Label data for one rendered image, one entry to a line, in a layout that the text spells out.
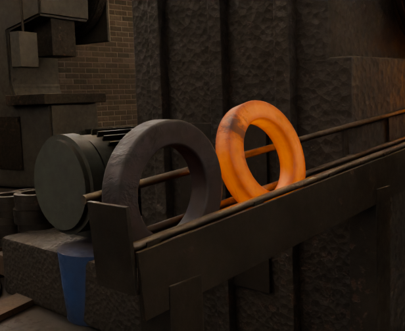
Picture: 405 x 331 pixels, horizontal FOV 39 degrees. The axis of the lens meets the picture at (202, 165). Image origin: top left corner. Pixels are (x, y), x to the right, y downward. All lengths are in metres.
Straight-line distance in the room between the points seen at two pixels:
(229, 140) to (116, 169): 0.24
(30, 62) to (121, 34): 3.49
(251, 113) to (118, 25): 7.72
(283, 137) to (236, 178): 0.15
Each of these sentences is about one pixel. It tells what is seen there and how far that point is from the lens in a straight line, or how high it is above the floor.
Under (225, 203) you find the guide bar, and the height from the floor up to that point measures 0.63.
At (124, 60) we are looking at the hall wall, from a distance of 8.61.
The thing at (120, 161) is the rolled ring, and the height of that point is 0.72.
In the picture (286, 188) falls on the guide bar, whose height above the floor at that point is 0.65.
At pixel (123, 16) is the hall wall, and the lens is 8.69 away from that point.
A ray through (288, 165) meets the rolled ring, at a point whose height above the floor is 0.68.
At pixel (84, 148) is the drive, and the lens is 2.13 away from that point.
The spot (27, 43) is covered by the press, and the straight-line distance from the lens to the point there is 5.31.
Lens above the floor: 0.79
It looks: 7 degrees down
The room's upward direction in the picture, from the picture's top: 2 degrees counter-clockwise
